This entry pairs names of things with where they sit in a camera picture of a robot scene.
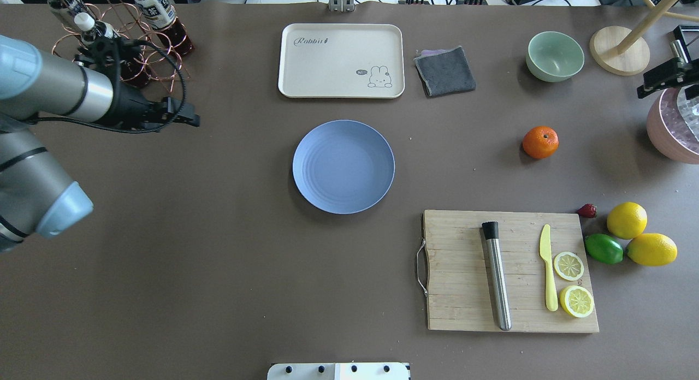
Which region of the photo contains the red strawberry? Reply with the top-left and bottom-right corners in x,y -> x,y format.
576,203 -> 597,218

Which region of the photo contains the pink bowl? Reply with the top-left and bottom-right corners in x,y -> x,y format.
646,87 -> 698,164

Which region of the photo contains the dark drink bottle two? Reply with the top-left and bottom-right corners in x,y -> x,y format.
74,13 -> 151,88

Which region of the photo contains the lemon slice lower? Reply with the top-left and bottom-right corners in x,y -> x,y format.
553,251 -> 585,281

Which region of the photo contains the dark drink bottle three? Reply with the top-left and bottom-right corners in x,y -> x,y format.
134,0 -> 194,57

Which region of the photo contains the grey folded cloth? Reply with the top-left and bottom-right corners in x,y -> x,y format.
413,46 -> 477,97

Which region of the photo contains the whole lemon near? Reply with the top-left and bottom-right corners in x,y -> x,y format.
626,233 -> 678,266

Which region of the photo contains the green lime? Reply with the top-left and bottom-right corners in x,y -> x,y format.
584,233 -> 624,265

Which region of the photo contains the whole lemon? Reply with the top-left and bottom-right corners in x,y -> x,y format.
606,203 -> 648,239
626,233 -> 678,266

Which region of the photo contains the orange fruit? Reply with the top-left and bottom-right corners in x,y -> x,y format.
522,126 -> 559,159

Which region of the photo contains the whole lemon far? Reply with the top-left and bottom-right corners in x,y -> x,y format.
606,203 -> 648,239

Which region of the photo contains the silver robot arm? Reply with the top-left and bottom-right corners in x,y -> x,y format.
1,36 -> 200,252

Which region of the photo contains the steel ice scoop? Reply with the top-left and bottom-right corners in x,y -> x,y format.
670,39 -> 699,143

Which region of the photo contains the copper wire bottle rack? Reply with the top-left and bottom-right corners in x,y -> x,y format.
52,0 -> 186,92

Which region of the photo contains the lemon slice upper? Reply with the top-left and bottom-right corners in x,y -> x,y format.
559,286 -> 595,318

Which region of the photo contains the steel muddler with black tip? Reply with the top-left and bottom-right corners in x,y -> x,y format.
482,221 -> 512,332

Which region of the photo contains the wooden cup tree stand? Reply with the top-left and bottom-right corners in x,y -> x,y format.
589,0 -> 698,76

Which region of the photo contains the cream rabbit tray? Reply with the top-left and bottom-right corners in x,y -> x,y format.
277,23 -> 405,99

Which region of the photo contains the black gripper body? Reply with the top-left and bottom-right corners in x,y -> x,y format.
109,83 -> 155,130

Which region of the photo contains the yellow plastic knife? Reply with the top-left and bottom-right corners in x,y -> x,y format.
539,224 -> 559,311

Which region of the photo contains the lemon slice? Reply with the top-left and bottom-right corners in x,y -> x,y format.
559,286 -> 595,318
553,251 -> 585,281

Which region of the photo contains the green bowl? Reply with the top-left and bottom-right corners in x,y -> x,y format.
526,31 -> 585,83

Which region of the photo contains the dark drink bottle one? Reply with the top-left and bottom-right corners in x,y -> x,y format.
47,0 -> 94,29

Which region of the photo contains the blue plate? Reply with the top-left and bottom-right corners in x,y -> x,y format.
292,120 -> 395,214

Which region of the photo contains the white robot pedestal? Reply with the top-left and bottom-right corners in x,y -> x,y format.
266,362 -> 411,379

